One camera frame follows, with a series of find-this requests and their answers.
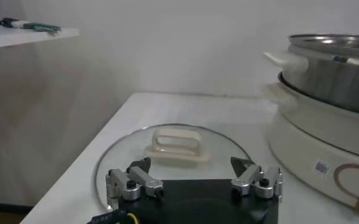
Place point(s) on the small white device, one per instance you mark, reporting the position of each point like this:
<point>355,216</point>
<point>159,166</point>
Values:
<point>20,24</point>

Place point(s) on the white side table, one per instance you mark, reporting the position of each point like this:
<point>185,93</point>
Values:
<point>14,38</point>

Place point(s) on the green tool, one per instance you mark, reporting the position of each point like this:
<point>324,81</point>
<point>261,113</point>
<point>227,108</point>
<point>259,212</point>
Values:
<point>42,27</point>

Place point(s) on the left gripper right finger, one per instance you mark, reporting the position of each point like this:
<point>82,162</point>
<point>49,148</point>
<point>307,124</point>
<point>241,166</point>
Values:
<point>249,176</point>

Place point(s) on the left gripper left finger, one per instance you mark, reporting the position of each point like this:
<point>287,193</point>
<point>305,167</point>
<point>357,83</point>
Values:
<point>145,181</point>

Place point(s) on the perforated steel steamer basket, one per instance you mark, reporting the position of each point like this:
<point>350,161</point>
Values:
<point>331,82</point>

